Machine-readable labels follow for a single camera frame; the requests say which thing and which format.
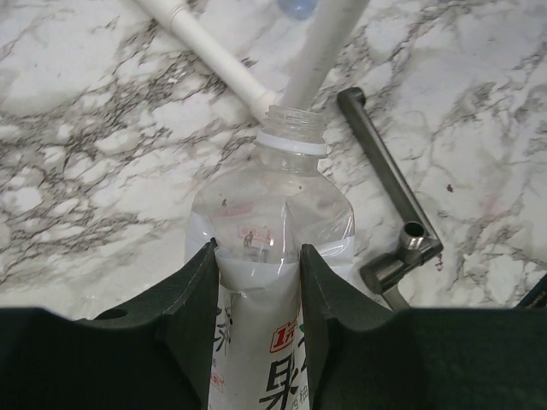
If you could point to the green orange label bottle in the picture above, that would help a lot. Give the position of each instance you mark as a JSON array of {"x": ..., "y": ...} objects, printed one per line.
[{"x": 260, "y": 215}]

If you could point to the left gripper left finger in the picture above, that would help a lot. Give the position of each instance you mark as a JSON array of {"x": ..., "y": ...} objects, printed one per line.
[{"x": 151, "y": 352}]

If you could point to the dark metal faucet handle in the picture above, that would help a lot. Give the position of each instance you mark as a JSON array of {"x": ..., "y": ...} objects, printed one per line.
[{"x": 417, "y": 241}]

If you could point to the white PVC pipe stand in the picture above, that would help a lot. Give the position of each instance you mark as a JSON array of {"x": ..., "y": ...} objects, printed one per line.
[{"x": 261, "y": 55}]

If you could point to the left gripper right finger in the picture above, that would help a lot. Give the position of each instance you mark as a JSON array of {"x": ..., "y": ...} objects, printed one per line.
[{"x": 361, "y": 355}]

